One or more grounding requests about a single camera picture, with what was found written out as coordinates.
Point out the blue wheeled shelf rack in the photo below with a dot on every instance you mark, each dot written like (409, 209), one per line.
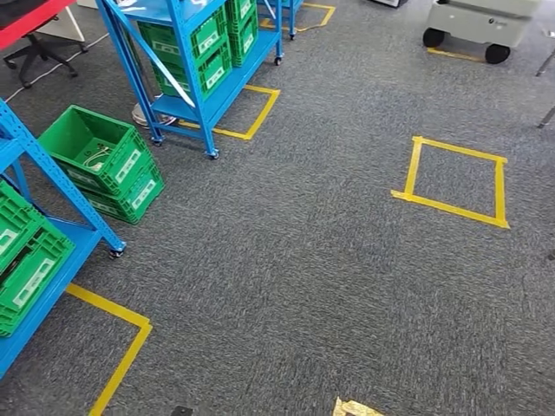
(291, 14)
(182, 63)

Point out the blue metal shelf rack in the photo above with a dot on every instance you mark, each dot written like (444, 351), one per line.
(52, 172)

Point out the green plastic crate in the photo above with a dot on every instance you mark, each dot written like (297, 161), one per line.
(242, 8)
(208, 34)
(15, 221)
(214, 72)
(245, 43)
(139, 198)
(35, 270)

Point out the yellow floor marking tape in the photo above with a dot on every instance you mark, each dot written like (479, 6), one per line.
(125, 344)

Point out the white wheeled cart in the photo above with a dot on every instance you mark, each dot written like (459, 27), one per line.
(476, 23)

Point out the black office chair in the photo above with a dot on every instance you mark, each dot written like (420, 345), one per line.
(39, 49)

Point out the grey metal table leg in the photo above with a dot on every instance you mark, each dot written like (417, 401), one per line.
(547, 116)
(545, 62)

